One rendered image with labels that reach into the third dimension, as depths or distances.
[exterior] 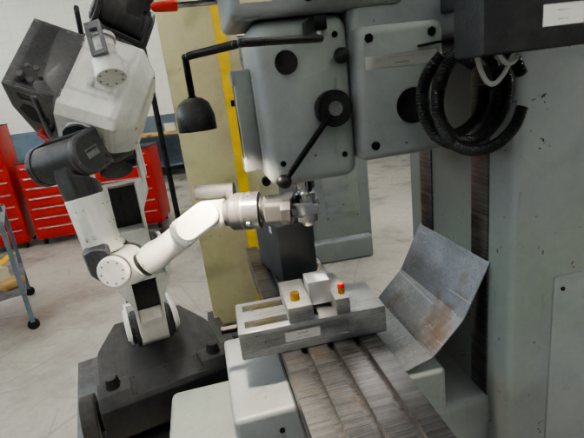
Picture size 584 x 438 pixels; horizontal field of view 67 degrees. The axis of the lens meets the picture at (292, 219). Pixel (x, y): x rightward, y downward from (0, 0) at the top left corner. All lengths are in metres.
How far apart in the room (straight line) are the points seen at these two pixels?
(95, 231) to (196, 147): 1.65
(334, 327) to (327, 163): 0.39
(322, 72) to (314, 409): 0.65
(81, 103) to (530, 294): 1.10
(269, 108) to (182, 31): 1.86
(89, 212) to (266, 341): 0.51
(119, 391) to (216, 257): 1.40
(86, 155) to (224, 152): 1.67
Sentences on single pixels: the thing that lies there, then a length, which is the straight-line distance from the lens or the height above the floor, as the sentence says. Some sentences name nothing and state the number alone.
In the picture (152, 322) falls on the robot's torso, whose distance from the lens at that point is 1.76.
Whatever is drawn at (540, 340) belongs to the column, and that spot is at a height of 0.90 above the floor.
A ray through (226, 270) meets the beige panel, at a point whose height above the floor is 0.41.
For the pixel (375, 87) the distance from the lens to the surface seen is 0.92.
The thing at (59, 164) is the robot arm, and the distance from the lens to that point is 1.13.
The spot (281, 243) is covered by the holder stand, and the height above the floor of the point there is 1.05.
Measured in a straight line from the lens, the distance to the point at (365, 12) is 0.93.
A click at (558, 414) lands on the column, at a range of 1.32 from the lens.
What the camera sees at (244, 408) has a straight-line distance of 1.07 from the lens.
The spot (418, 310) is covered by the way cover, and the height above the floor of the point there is 0.91.
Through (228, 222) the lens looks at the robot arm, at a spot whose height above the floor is 1.22.
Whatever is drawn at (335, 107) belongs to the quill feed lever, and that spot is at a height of 1.46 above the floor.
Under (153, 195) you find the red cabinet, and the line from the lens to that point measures 5.56.
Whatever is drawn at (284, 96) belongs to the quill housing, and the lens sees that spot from 0.88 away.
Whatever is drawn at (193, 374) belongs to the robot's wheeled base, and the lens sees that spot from 1.66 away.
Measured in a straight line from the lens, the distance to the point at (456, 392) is 1.27.
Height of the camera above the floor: 1.51
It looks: 17 degrees down
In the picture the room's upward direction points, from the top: 7 degrees counter-clockwise
